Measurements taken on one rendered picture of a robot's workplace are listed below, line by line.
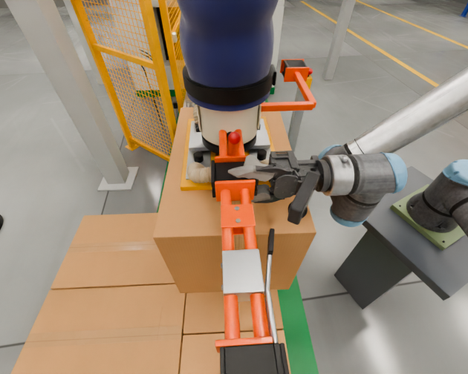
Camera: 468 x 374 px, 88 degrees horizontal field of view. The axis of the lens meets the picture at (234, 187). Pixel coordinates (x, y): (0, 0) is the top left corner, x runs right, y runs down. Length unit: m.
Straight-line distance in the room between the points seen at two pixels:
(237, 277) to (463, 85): 0.62
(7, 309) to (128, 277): 1.08
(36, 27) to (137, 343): 1.67
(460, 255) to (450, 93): 0.75
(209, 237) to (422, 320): 1.64
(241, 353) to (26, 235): 2.25
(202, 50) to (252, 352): 0.52
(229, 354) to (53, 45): 1.80
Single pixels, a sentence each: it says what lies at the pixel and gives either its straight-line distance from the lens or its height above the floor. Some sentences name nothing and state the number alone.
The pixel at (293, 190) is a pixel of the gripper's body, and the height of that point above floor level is 1.23.
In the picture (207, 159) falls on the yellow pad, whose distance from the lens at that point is 0.74.
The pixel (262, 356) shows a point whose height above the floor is 1.26.
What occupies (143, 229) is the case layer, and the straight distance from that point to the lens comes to 1.36.
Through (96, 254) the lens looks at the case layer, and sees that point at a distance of 1.38.
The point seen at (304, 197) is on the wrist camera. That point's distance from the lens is 0.48.
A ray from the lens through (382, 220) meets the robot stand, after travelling 1.25.
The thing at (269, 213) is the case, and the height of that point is 1.12.
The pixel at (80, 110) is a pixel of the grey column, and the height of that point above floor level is 0.76.
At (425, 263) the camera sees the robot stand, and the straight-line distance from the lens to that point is 1.21.
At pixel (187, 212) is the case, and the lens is 0.64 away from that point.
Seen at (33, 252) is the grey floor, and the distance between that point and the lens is 2.34.
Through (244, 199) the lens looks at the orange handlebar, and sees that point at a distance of 0.48.
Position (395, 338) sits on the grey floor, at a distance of 1.90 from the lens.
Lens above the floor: 1.62
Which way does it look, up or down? 47 degrees down
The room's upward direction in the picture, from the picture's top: straight up
